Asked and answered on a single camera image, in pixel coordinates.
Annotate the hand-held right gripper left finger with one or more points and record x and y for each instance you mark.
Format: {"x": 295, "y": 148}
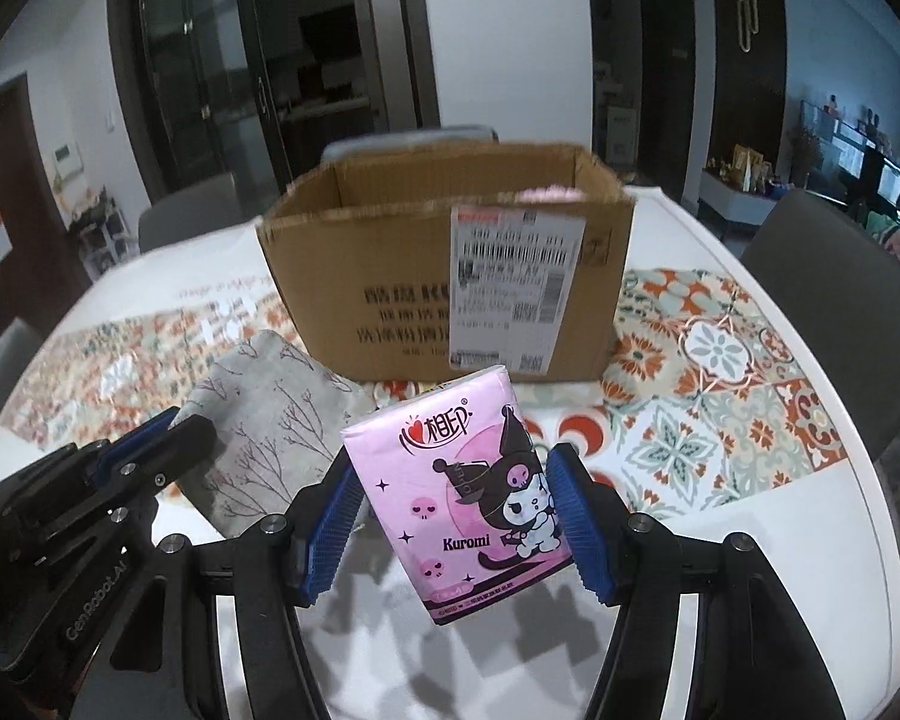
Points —
{"x": 330, "y": 532}

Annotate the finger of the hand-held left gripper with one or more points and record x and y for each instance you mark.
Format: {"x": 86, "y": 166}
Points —
{"x": 172, "y": 457}
{"x": 146, "y": 436}

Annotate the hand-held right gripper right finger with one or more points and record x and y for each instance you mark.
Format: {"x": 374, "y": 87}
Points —
{"x": 581, "y": 532}

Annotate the grey printed cloth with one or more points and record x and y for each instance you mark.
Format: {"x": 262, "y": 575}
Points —
{"x": 270, "y": 427}

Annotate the pink cartoon tissue pack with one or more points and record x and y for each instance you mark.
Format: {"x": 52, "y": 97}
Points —
{"x": 457, "y": 495}

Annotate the cardboard box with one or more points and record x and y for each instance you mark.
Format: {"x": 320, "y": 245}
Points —
{"x": 390, "y": 292}

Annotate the grey dining chair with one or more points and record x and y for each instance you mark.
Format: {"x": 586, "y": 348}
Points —
{"x": 4, "y": 375}
{"x": 832, "y": 300}
{"x": 405, "y": 139}
{"x": 191, "y": 214}

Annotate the patterned tablecloth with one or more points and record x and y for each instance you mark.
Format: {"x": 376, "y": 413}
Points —
{"x": 720, "y": 390}

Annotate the small shelf cart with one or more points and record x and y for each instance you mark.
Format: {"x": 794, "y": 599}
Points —
{"x": 101, "y": 232}

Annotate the dark brown door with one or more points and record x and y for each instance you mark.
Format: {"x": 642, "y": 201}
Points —
{"x": 22, "y": 165}

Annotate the low white cabinet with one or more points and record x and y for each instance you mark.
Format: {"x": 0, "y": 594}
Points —
{"x": 742, "y": 202}

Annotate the glass sliding door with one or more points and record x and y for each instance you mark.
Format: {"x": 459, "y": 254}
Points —
{"x": 217, "y": 67}

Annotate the yellow bag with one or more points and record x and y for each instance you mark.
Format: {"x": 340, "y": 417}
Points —
{"x": 746, "y": 163}

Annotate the cluttered display shelf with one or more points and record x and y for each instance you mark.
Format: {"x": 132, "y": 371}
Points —
{"x": 855, "y": 154}

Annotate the dark interior door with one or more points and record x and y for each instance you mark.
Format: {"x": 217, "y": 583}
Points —
{"x": 671, "y": 67}

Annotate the tall dark cabinet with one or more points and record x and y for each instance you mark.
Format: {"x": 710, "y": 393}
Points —
{"x": 750, "y": 75}

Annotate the white wall intercom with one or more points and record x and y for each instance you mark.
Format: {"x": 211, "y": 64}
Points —
{"x": 67, "y": 159}

